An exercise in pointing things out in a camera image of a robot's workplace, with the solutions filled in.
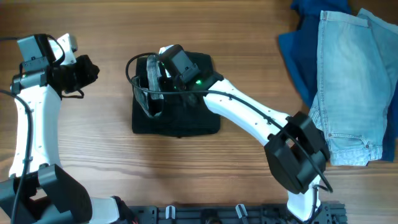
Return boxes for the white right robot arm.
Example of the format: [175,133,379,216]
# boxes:
[128,52,331,223]

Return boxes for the light blue denim shorts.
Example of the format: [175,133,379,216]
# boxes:
[310,9,397,166]

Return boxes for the dark blue garment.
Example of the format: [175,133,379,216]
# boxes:
[279,1,397,161]

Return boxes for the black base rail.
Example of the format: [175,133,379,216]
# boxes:
[111,196,348,224]

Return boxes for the black shorts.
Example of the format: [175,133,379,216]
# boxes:
[131,51,222,138]

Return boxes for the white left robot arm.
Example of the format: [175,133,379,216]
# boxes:
[1,55,126,223]

